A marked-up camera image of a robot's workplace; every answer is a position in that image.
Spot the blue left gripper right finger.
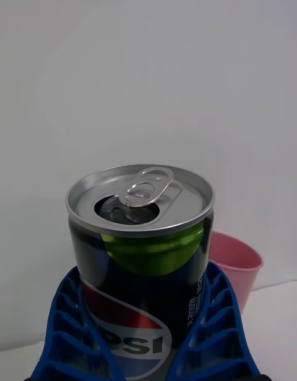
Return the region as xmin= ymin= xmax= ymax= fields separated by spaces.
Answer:
xmin=171 ymin=261 xmax=262 ymax=381

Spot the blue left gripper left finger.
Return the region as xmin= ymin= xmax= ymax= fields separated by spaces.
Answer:
xmin=29 ymin=265 xmax=126 ymax=381

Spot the black drink can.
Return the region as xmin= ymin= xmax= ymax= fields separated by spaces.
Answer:
xmin=64 ymin=163 xmax=215 ymax=370

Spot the pink plastic bin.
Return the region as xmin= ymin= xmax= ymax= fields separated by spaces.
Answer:
xmin=207 ymin=231 xmax=265 ymax=314

